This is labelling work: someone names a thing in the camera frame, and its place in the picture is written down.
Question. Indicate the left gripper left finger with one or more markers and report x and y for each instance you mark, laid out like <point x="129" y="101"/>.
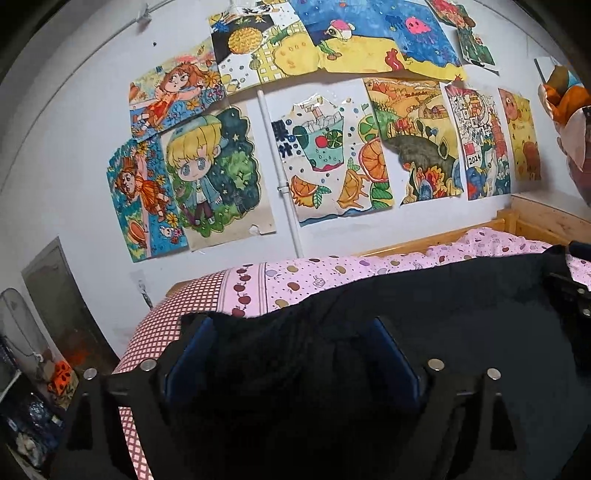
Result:
<point x="93" y="445"/>

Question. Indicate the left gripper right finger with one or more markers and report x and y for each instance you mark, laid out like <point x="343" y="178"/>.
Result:
<point x="455" y="425"/>

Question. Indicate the black large jacket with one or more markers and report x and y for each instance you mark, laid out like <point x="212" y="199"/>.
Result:
<point x="473" y="370"/>

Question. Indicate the orange toy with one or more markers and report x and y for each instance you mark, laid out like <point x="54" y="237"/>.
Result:
<point x="63" y="380"/>

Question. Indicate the standing electric fan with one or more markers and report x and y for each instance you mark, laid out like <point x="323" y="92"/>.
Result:
<point x="24" y="339"/>

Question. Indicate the pink apple print bedsheet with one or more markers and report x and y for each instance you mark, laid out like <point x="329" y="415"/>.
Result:
<point x="277" y="285"/>

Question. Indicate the orange girl blue poster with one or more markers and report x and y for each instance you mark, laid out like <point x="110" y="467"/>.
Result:
<point x="144" y="201"/>

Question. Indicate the blond boy cartoon poster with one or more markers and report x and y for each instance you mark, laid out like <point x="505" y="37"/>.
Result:
<point x="216" y="179"/>

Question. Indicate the fruit juice orange poster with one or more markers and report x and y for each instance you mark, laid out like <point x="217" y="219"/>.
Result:
<point x="333" y="159"/>

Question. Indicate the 2024 dragon poster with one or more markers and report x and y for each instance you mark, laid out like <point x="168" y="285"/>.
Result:
<point x="482" y="141"/>

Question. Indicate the landscape hill poster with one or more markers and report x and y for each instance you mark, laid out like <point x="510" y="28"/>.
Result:
<point x="414" y="122"/>

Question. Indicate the yellow bear poster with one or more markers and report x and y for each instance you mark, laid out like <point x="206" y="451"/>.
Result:
<point x="522" y="134"/>

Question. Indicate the blue storage bag orange trim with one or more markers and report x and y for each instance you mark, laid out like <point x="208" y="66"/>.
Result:
<point x="567" y="102"/>

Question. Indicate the red haired girl poster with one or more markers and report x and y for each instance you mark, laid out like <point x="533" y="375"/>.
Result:
<point x="174" y="91"/>

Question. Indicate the red flower small poster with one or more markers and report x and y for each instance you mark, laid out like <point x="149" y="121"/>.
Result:
<point x="473" y="49"/>

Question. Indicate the blue sea beach poster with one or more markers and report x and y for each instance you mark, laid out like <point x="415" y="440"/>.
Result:
<point x="376" y="37"/>

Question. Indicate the pineapple yellow poster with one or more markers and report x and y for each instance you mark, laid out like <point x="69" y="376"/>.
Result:
<point x="261" y="43"/>

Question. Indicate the grey metal wall panel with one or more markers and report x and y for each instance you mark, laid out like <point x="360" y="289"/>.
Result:
<point x="64" y="313"/>

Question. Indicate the wooden bed frame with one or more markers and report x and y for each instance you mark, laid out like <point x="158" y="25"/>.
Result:
<point x="552" y="217"/>

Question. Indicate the white wall pipe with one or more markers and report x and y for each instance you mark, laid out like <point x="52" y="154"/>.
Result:
<point x="282" y="186"/>

